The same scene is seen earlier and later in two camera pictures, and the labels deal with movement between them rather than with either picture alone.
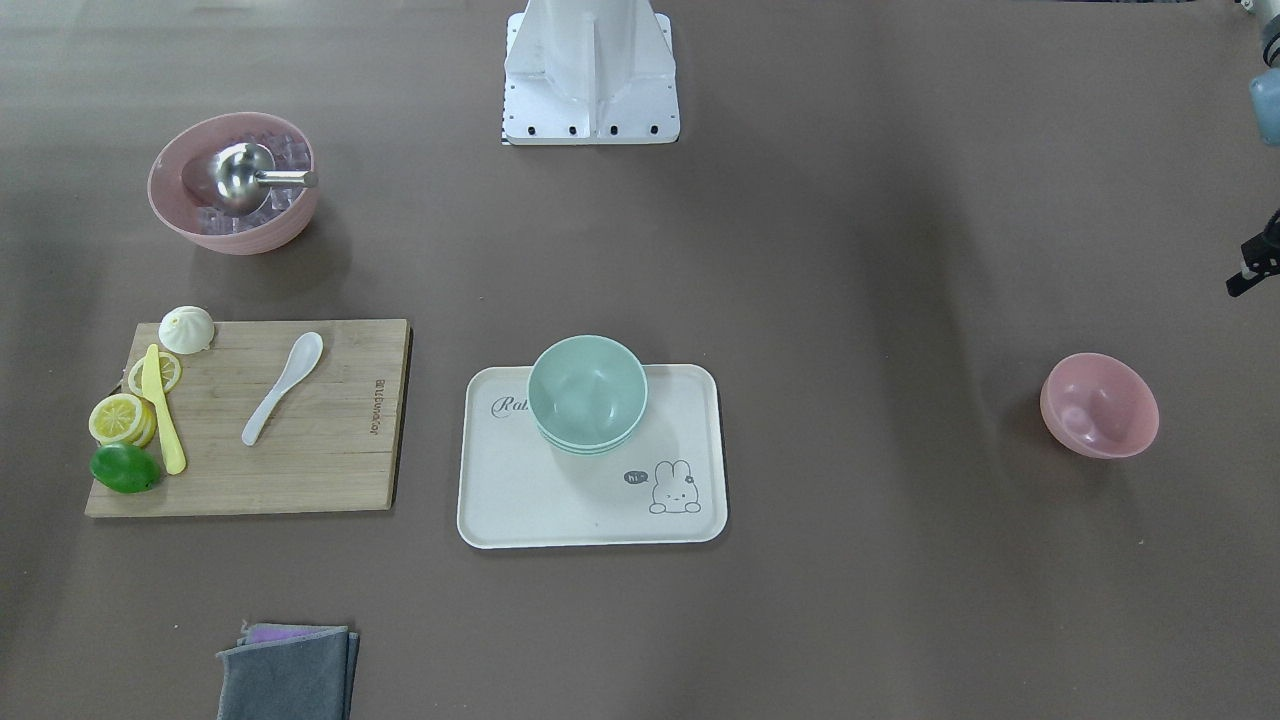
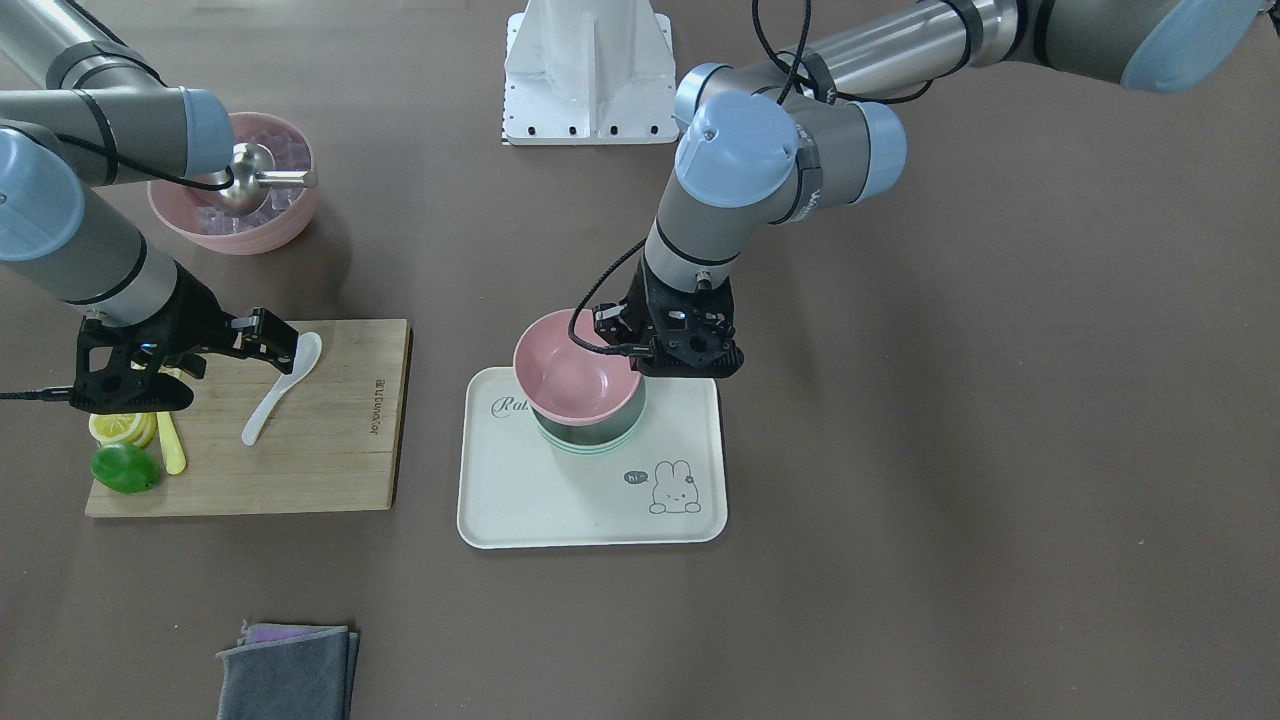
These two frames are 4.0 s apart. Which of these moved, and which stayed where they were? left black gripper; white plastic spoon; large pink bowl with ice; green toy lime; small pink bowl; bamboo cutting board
Moved: left black gripper; small pink bowl
Stayed: white plastic spoon; large pink bowl with ice; green toy lime; bamboo cutting board
